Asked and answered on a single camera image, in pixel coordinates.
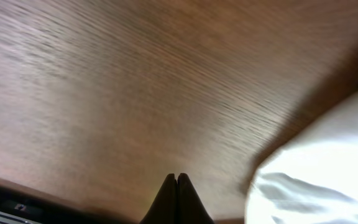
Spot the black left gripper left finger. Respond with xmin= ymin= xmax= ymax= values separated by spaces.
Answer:
xmin=140 ymin=174 xmax=177 ymax=224

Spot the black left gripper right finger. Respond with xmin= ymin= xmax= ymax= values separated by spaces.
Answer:
xmin=177 ymin=173 xmax=214 ymax=224

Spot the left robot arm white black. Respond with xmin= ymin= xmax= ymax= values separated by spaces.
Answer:
xmin=0 ymin=173 xmax=214 ymax=224

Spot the white printed t-shirt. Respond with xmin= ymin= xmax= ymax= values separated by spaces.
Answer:
xmin=245 ymin=92 xmax=358 ymax=224

